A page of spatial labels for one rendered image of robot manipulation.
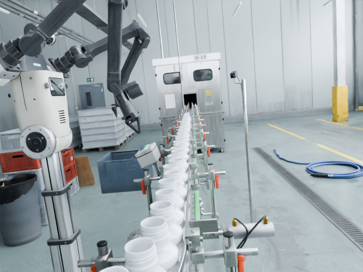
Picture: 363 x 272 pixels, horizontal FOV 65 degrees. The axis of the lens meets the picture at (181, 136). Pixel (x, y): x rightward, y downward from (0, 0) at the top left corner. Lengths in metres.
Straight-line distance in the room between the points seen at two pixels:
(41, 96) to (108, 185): 0.83
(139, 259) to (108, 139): 7.65
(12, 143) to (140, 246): 3.28
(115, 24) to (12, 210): 2.44
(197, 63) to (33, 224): 4.24
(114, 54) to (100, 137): 6.86
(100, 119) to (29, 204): 4.99
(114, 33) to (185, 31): 10.59
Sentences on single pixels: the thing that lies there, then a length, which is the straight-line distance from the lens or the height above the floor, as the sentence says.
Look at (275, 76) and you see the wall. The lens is 12.00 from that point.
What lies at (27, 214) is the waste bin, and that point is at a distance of 3.31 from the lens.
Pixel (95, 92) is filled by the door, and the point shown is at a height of 1.75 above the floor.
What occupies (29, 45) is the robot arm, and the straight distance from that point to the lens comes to 1.23.
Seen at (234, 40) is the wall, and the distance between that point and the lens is 11.81.
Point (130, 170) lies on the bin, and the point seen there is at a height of 0.87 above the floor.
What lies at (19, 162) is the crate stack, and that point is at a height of 0.76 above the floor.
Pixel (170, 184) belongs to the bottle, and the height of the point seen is 1.16.
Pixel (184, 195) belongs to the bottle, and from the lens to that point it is 0.64.
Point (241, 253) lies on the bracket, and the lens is 0.50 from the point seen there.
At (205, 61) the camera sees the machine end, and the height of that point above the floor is 1.95.
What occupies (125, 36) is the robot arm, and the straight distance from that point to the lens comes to 1.68.
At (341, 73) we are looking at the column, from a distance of 9.99.
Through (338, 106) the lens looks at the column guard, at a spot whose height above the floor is 0.50.
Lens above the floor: 1.34
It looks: 8 degrees down
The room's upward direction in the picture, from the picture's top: 6 degrees counter-clockwise
